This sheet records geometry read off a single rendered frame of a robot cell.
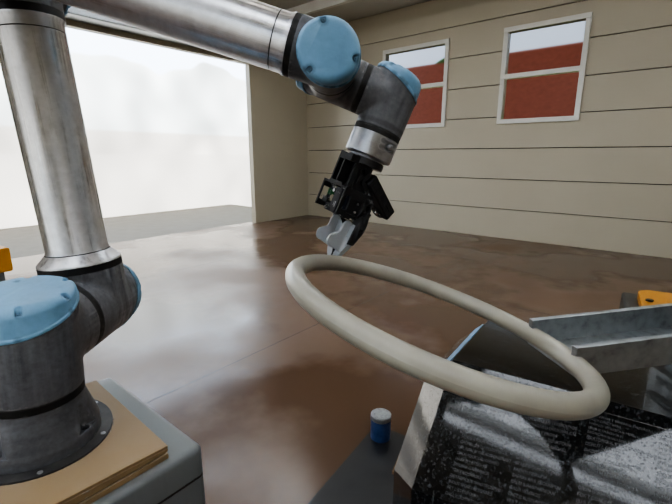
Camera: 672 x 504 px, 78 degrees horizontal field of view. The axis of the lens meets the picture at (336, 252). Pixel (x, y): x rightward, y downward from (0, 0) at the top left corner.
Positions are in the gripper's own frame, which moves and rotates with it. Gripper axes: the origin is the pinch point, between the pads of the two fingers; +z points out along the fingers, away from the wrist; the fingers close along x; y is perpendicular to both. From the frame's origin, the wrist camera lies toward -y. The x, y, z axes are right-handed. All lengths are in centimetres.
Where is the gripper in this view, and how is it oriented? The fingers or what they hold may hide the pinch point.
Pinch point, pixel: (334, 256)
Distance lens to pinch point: 83.1
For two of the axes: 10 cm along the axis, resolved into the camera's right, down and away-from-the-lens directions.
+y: -7.2, -1.8, -6.7
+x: 5.8, 3.7, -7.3
